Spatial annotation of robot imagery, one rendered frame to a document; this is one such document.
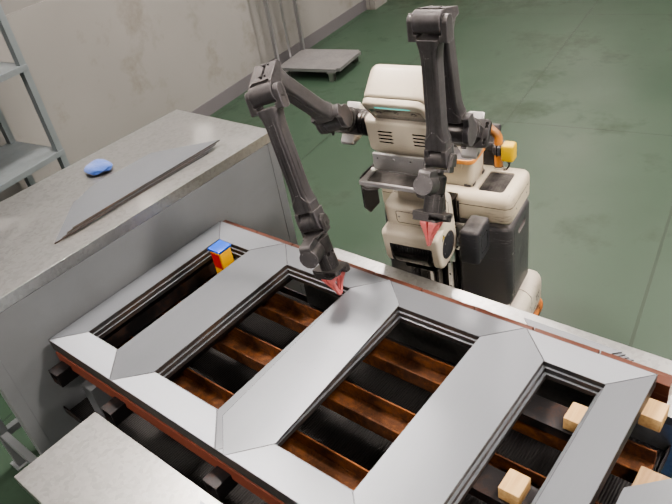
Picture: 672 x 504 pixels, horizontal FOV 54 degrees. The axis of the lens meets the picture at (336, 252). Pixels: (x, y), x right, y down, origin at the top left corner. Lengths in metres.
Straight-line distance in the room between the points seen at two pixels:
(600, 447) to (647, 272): 1.98
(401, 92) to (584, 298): 1.62
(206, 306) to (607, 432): 1.19
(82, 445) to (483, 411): 1.09
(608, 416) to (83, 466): 1.33
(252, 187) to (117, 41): 2.74
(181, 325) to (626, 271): 2.22
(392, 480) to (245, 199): 1.43
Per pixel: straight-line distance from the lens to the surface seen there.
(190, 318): 2.08
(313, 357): 1.82
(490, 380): 1.71
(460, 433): 1.60
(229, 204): 2.57
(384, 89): 2.08
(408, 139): 2.16
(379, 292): 1.99
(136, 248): 2.35
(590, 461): 1.58
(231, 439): 1.69
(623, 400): 1.70
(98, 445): 1.99
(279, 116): 1.85
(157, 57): 5.45
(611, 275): 3.45
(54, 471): 1.99
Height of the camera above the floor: 2.10
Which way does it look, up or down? 35 degrees down
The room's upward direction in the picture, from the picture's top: 11 degrees counter-clockwise
